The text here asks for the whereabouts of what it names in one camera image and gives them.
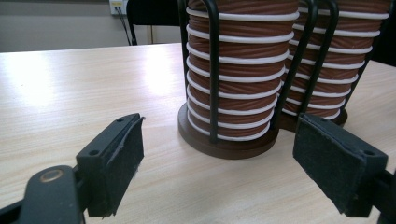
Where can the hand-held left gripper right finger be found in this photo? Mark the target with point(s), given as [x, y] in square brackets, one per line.
[330, 158]

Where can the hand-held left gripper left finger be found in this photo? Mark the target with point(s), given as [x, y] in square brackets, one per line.
[109, 161]

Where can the stack of brown paper cups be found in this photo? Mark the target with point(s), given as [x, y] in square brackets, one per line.
[342, 56]
[243, 71]

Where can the black folding chair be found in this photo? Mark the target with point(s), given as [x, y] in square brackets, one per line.
[149, 12]

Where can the white wall socket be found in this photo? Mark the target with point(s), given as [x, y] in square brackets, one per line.
[116, 3]

